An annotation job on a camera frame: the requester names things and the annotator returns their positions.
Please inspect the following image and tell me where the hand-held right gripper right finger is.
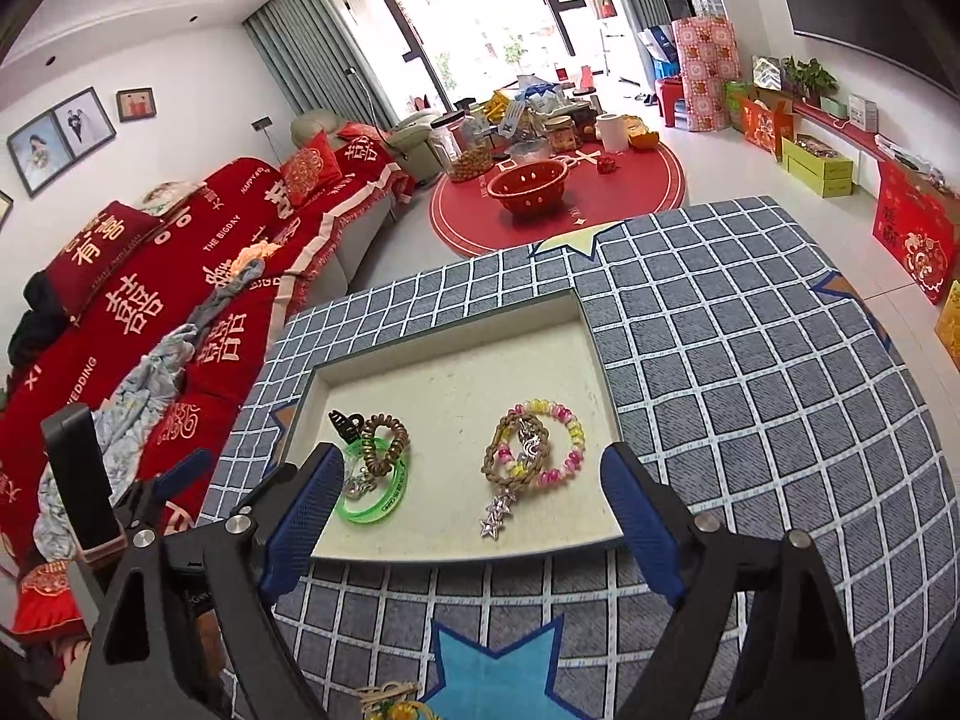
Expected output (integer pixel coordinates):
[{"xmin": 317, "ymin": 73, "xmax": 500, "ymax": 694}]
[{"xmin": 600, "ymin": 442, "xmax": 867, "ymax": 720}]

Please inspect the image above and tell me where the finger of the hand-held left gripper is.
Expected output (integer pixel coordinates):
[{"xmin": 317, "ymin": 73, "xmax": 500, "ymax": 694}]
[{"xmin": 112, "ymin": 450, "xmax": 212, "ymax": 541}]

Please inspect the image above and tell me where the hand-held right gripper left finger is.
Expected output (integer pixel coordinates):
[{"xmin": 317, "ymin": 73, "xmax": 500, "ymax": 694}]
[{"xmin": 79, "ymin": 442, "xmax": 346, "ymax": 720}]

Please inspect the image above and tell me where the green translucent bangle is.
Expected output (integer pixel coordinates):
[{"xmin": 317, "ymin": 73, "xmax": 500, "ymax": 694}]
[{"xmin": 334, "ymin": 424, "xmax": 413, "ymax": 527}]

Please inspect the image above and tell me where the pastel bead bracelet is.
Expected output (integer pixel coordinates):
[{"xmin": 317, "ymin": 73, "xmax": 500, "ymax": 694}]
[{"xmin": 495, "ymin": 399, "xmax": 587, "ymax": 488}]

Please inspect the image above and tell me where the brown spiral hair tie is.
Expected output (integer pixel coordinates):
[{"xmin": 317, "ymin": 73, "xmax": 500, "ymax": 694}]
[{"xmin": 358, "ymin": 414, "xmax": 412, "ymax": 477}]

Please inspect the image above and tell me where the wooden bead bracelet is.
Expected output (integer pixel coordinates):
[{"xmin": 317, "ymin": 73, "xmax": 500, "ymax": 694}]
[{"xmin": 482, "ymin": 406, "xmax": 571, "ymax": 488}]

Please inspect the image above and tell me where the shallow grey-green tray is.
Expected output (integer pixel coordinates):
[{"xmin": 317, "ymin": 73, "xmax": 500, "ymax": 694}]
[{"xmin": 264, "ymin": 289, "xmax": 627, "ymax": 565}]

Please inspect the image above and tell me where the light blue blanket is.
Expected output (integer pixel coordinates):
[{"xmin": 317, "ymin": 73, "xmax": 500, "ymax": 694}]
[{"xmin": 34, "ymin": 322, "xmax": 200, "ymax": 563}]

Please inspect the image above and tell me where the red gold embroidered cushion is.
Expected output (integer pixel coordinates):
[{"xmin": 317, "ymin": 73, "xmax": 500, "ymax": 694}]
[{"xmin": 15, "ymin": 561, "xmax": 89, "ymax": 642}]

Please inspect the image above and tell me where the black clothing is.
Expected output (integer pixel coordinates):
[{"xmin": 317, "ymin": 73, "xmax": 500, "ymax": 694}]
[{"xmin": 7, "ymin": 270, "xmax": 72, "ymax": 368}]

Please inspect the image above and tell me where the grey checked tablecloth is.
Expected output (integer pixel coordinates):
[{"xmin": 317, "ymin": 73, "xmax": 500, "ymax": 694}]
[{"xmin": 199, "ymin": 195, "xmax": 960, "ymax": 720}]

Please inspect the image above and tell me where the grey and peach garment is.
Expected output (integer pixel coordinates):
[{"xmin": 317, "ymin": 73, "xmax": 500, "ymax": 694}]
[{"xmin": 184, "ymin": 240, "xmax": 282, "ymax": 331}]

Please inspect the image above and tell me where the red pillow with white characters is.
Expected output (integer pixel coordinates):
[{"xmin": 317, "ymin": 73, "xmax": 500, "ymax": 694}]
[{"xmin": 45, "ymin": 201, "xmax": 162, "ymax": 316}]

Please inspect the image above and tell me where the red covered sofa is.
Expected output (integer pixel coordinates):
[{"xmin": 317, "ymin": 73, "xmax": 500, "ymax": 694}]
[{"xmin": 0, "ymin": 131, "xmax": 417, "ymax": 638}]

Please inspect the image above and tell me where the round red table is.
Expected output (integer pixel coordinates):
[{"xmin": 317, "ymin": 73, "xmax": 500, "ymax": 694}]
[{"xmin": 429, "ymin": 136, "xmax": 687, "ymax": 260}]

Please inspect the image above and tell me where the red cushion with round pattern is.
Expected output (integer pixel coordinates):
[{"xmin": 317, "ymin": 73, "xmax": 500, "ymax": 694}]
[{"xmin": 279, "ymin": 131, "xmax": 342, "ymax": 207}]

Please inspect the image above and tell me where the red colander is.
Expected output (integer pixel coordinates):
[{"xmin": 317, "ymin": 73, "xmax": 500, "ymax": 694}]
[{"xmin": 487, "ymin": 160, "xmax": 569, "ymax": 217}]

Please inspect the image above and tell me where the yellow and red carton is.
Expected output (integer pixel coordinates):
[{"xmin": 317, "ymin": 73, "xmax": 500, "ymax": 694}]
[{"xmin": 934, "ymin": 281, "xmax": 960, "ymax": 368}]

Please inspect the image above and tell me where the white mug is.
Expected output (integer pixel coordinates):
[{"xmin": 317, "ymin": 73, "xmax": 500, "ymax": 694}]
[{"xmin": 596, "ymin": 112, "xmax": 629, "ymax": 155}]

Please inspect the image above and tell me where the yellow-green carton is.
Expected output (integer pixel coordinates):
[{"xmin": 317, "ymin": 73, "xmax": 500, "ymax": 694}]
[{"xmin": 781, "ymin": 136, "xmax": 856, "ymax": 200}]

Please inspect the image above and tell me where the red box with gold pattern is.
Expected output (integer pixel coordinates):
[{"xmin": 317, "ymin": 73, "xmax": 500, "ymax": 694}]
[{"xmin": 872, "ymin": 161, "xmax": 960, "ymax": 305}]

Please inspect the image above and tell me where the jar with brown lid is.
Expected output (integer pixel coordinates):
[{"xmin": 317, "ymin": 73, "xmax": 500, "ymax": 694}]
[{"xmin": 544, "ymin": 116, "xmax": 582, "ymax": 155}]

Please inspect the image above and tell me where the pale green recliner chair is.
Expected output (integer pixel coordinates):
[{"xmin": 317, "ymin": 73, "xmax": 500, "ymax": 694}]
[{"xmin": 291, "ymin": 109, "xmax": 443, "ymax": 185}]

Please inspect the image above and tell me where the clear plastic jar of nuts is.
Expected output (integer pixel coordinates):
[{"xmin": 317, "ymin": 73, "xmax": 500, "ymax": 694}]
[{"xmin": 433, "ymin": 111, "xmax": 494, "ymax": 182}]

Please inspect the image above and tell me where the orange-red gift bag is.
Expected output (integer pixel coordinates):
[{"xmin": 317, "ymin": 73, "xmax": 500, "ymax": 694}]
[{"xmin": 739, "ymin": 94, "xmax": 797, "ymax": 162}]

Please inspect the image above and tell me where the red plastic stool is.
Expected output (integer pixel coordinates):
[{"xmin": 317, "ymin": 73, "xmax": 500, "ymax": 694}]
[{"xmin": 655, "ymin": 77, "xmax": 687, "ymax": 128}]

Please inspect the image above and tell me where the pile of snack packets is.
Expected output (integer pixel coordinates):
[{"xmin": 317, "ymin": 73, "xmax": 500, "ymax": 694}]
[{"xmin": 480, "ymin": 75, "xmax": 601, "ymax": 151}]

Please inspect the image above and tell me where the tall red patterned gift box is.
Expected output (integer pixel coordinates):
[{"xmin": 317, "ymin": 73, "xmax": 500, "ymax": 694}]
[{"xmin": 673, "ymin": 15, "xmax": 742, "ymax": 134}]

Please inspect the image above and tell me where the potted green plant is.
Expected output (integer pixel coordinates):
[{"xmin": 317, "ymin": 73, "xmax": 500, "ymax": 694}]
[{"xmin": 780, "ymin": 56, "xmax": 839, "ymax": 107}]

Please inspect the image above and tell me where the blue and white shopping bag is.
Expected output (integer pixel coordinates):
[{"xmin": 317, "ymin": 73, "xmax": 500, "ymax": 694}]
[{"xmin": 637, "ymin": 25, "xmax": 680, "ymax": 65}]

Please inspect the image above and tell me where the balcony sliding door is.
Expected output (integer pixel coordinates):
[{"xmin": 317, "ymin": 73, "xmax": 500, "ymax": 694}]
[{"xmin": 319, "ymin": 0, "xmax": 608, "ymax": 113}]

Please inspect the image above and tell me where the gold key charm yellow cord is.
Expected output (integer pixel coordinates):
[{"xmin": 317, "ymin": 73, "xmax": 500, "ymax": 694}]
[{"xmin": 356, "ymin": 681, "xmax": 434, "ymax": 720}]

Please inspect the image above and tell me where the double wedding photo frame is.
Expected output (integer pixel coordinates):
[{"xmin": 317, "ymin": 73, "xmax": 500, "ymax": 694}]
[{"xmin": 7, "ymin": 86, "xmax": 117, "ymax": 200}]

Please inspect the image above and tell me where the small red photo frame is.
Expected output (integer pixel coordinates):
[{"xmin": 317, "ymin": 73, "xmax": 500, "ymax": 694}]
[{"xmin": 115, "ymin": 88, "xmax": 158, "ymax": 123}]

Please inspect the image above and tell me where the low red wall shelf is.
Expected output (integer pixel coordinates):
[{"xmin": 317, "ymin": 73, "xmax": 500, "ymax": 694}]
[{"xmin": 791, "ymin": 101, "xmax": 960, "ymax": 188}]

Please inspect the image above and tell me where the wall-mounted television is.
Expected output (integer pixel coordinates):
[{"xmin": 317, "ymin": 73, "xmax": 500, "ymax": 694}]
[{"xmin": 791, "ymin": 0, "xmax": 960, "ymax": 98}]

